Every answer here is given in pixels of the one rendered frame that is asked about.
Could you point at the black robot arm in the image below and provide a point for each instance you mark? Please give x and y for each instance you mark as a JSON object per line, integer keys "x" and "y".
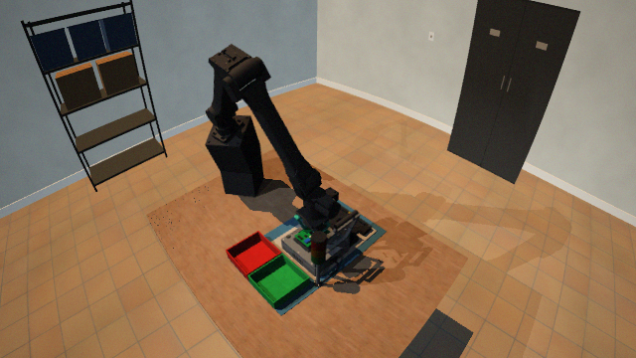
{"x": 234, "y": 69}

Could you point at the green bin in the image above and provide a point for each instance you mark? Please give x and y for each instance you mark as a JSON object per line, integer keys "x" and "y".
{"x": 276, "y": 278}

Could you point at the green circuit board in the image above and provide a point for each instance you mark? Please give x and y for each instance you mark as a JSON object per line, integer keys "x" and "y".
{"x": 305, "y": 236}

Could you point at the red open box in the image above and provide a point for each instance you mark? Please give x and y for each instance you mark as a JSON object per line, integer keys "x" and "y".
{"x": 252, "y": 253}

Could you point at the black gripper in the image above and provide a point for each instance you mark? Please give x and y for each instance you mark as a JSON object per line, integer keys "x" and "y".
{"x": 310, "y": 219}

